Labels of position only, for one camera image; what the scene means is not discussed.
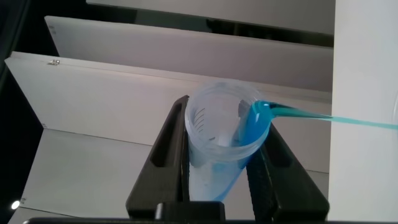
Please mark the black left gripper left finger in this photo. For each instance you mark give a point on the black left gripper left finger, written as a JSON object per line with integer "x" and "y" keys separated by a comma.
{"x": 164, "y": 180}

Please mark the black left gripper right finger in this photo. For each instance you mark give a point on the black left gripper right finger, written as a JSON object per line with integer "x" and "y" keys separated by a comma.
{"x": 280, "y": 186}

